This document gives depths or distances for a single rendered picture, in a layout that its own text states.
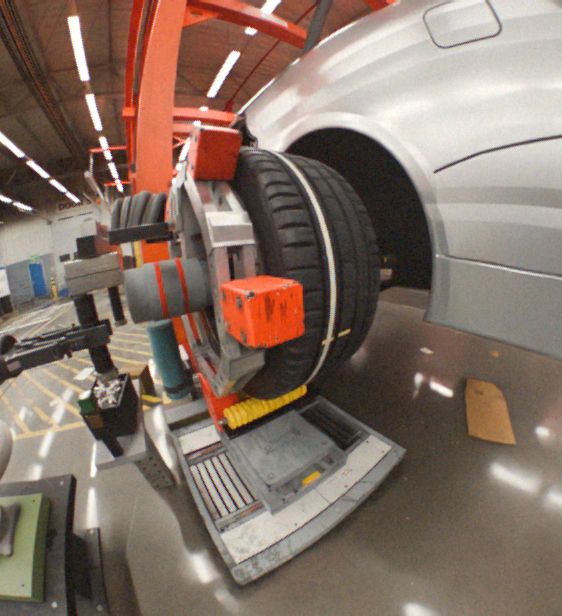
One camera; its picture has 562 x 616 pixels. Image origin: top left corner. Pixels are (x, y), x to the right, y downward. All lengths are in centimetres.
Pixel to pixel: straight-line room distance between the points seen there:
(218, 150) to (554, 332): 68
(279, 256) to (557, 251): 50
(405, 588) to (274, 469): 64
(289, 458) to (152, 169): 125
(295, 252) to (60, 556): 95
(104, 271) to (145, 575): 99
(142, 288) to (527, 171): 78
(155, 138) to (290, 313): 100
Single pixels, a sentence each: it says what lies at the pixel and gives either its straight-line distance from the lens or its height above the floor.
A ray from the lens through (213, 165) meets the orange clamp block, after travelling 40.
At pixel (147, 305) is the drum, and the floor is 83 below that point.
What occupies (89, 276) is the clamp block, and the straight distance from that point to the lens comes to 37.
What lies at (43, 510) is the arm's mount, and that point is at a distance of 97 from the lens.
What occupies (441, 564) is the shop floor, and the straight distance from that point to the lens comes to 104.
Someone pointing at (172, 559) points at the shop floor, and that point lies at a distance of 104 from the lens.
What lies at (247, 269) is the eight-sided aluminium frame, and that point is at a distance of 32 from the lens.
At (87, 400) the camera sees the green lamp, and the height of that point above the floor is 65.
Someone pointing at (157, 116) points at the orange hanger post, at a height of 158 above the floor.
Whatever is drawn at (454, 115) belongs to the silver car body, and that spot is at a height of 121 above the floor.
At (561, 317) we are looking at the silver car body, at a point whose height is 83.
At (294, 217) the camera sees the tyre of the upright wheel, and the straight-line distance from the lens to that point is 32.
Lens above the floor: 93
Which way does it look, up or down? 17 degrees down
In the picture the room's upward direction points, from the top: 4 degrees counter-clockwise
